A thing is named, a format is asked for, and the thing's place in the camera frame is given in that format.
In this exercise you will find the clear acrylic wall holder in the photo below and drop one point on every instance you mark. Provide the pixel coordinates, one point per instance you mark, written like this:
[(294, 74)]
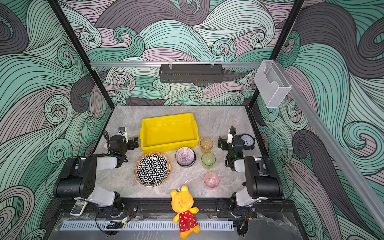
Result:
[(272, 83)]

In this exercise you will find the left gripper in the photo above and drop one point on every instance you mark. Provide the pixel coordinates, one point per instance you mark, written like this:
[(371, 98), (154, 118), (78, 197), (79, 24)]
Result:
[(132, 143)]

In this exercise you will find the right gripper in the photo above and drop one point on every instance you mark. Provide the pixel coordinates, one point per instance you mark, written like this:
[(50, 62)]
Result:
[(226, 142)]

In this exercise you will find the black wall shelf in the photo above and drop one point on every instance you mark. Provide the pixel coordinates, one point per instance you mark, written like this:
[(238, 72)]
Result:
[(191, 73)]

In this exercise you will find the white remote control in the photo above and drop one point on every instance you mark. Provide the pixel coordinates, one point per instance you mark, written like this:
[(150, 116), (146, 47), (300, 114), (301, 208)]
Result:
[(78, 208)]

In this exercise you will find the pink plastic cup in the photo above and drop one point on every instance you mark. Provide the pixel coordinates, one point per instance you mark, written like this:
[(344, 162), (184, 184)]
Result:
[(211, 179)]

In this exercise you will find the white slotted cable duct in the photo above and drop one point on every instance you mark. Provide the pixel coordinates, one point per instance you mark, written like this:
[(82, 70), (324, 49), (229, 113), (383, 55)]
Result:
[(144, 226)]

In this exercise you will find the black alarm clock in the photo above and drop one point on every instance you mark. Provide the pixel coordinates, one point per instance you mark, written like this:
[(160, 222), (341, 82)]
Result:
[(249, 142)]

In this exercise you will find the geometric patterned plate orange rim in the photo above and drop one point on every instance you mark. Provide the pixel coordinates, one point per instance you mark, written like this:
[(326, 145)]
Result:
[(152, 169)]

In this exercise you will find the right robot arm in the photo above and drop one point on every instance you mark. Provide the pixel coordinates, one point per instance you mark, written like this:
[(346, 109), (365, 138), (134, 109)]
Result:
[(262, 181)]

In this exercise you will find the green plastic cup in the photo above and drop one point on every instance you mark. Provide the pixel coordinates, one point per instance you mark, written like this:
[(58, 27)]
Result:
[(208, 160)]

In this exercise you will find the yellow plush bear red dress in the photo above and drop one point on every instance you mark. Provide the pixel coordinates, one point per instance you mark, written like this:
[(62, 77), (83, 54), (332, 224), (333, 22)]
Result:
[(182, 203)]

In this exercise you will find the purple striped bowl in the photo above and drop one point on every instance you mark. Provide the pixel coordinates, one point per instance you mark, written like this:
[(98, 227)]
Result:
[(185, 157)]

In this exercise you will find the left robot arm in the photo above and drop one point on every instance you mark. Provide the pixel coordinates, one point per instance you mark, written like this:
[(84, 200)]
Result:
[(77, 180)]

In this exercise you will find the yellow plastic bin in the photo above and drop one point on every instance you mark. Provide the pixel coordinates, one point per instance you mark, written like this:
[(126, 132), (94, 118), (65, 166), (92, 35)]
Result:
[(169, 133)]

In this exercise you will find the amber plastic cup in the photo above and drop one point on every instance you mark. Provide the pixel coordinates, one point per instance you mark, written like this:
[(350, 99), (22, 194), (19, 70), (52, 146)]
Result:
[(206, 144)]

